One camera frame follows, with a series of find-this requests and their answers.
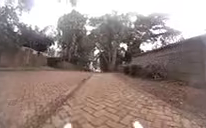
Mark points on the grass strip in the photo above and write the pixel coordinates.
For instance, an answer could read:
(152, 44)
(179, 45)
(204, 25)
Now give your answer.
(17, 68)

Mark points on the dirt verge with stones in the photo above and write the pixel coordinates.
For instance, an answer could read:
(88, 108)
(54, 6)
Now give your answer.
(177, 96)

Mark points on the tall leafy tree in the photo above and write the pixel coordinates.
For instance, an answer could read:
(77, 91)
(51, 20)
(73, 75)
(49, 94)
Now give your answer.
(71, 33)

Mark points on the brown wall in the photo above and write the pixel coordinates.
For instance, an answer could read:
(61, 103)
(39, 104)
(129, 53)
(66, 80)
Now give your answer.
(17, 57)

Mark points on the forked-trunk tree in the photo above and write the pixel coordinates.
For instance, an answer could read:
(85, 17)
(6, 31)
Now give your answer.
(109, 40)

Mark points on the red brick road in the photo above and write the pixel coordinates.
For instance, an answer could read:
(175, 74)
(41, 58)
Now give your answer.
(24, 90)

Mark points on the bush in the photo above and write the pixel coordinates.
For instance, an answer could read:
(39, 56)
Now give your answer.
(141, 70)

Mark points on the grey stone wall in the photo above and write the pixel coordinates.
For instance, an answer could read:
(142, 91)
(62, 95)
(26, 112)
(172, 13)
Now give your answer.
(181, 60)

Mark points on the dark gutter strip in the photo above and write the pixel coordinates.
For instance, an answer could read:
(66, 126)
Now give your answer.
(64, 98)

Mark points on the red brick path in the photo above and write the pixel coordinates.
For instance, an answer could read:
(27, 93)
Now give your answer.
(107, 100)

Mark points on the robot's own part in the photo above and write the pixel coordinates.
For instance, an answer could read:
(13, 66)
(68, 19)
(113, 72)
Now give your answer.
(67, 125)
(137, 125)

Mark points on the row of trees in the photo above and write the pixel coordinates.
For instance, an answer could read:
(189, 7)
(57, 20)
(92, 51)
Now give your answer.
(7, 30)

